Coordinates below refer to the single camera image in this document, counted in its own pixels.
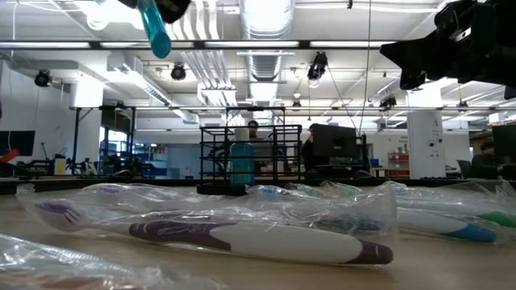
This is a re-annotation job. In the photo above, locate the black overhead light beam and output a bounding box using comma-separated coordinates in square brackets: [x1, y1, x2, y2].
[0, 39, 400, 52]

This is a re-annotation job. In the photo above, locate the person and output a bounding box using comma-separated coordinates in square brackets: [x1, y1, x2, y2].
[470, 140, 504, 180]
[246, 119, 261, 140]
[301, 123, 319, 173]

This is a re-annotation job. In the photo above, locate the black background workstation frame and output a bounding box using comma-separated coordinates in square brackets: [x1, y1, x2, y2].
[69, 105, 138, 178]

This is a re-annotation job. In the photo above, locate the black computer monitor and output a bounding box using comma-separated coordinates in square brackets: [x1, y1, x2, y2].
[312, 123, 360, 168]
[491, 124, 516, 164]

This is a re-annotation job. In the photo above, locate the black wire caddy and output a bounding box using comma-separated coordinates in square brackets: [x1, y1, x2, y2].
[196, 123, 306, 197]

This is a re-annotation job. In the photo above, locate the black aluminium rig frame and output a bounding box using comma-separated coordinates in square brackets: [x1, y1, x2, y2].
[0, 176, 516, 196]

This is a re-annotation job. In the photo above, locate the blue white toothbrush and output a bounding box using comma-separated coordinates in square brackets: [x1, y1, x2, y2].
[246, 183, 501, 246]
[318, 179, 516, 214]

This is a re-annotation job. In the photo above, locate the silver ceiling duct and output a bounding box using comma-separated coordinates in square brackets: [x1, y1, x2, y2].
[238, 0, 296, 84]

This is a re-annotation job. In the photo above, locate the clear plastic wrapper foreground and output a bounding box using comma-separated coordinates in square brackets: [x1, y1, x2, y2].
[0, 232, 229, 290]

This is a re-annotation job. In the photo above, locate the white building column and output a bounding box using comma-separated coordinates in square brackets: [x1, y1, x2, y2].
[406, 89, 447, 180]

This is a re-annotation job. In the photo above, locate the black ceiling spotlight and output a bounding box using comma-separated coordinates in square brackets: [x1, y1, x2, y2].
[170, 63, 188, 81]
[378, 95, 398, 110]
[33, 68, 52, 89]
[306, 51, 329, 81]

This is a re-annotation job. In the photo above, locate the navy white toothbrush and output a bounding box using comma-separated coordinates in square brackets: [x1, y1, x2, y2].
[76, 181, 388, 237]

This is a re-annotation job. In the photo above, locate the red bin shelf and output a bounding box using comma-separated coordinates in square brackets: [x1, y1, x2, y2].
[387, 151, 410, 179]

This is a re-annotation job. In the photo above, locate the black wall screen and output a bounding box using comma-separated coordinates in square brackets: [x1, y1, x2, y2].
[0, 130, 36, 157]

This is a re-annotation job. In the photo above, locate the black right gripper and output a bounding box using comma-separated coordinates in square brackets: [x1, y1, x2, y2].
[379, 0, 516, 100]

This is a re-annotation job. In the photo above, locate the purple white wrapped toothbrush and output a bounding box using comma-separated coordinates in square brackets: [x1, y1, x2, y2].
[15, 183, 400, 267]

